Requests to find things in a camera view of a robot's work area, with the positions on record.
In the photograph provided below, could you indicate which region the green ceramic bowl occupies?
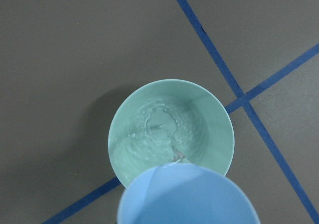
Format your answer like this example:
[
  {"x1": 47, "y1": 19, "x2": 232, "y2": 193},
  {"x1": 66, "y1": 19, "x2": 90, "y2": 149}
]
[{"x1": 108, "y1": 79, "x2": 235, "y2": 187}]

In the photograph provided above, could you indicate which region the light blue plastic cup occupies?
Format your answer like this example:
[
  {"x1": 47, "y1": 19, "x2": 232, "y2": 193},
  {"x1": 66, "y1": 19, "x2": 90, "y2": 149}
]
[{"x1": 117, "y1": 164, "x2": 260, "y2": 224}]

